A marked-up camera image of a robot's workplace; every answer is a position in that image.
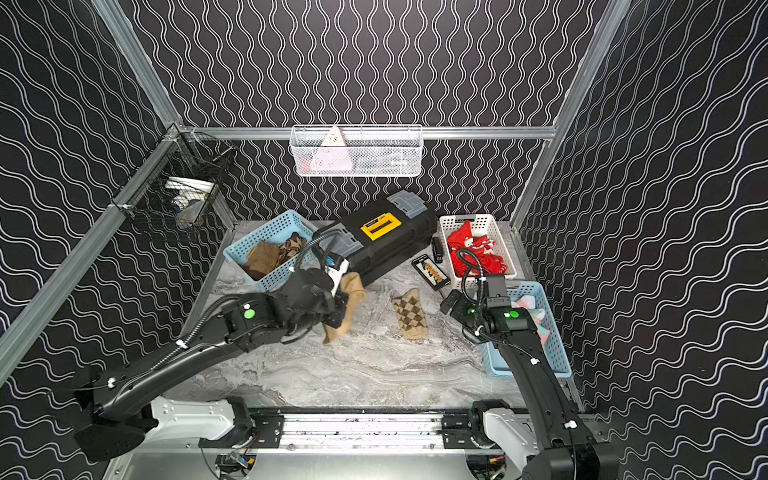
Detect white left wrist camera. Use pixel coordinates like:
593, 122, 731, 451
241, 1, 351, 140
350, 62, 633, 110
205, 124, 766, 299
327, 257, 349, 296

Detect right light blue basket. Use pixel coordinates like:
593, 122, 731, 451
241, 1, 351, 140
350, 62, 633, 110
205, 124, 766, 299
481, 281, 572, 380

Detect black stapler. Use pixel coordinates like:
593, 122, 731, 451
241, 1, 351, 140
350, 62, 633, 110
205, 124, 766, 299
431, 237, 444, 264

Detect light blue basket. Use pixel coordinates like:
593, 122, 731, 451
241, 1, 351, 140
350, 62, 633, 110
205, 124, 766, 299
481, 281, 572, 380
224, 210, 317, 292

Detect black toolbox yellow handle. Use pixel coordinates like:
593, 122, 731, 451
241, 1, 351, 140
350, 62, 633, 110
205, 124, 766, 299
312, 190, 438, 286

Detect white perforated plastic basket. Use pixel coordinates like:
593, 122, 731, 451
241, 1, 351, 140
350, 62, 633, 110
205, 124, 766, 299
437, 214, 517, 289

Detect tan plain sock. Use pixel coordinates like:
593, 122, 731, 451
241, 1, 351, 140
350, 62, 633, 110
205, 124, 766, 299
323, 272, 366, 346

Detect tan argyle short sock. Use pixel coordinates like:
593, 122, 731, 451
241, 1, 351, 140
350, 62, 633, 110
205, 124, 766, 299
392, 288, 429, 341

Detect black wire wall basket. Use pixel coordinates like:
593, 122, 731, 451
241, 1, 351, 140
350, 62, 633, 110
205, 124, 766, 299
120, 131, 237, 244

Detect clear wall-mounted basket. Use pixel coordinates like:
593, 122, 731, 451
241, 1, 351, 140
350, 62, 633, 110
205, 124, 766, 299
289, 124, 424, 177

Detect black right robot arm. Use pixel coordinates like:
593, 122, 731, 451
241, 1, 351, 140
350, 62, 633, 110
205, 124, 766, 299
440, 275, 619, 479

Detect pink dotted sock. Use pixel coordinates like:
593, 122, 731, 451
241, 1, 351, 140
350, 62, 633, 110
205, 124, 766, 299
515, 295, 551, 346

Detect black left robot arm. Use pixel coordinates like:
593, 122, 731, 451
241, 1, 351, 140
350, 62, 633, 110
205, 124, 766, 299
73, 268, 349, 461

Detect red santa sock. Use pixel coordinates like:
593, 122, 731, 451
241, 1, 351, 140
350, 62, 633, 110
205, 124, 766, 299
446, 221, 497, 257

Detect black board yellow connectors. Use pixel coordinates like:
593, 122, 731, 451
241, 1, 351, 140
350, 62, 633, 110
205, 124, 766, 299
411, 254, 451, 291

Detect left light blue basket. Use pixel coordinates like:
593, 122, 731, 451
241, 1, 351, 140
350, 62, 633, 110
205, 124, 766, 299
224, 210, 317, 292

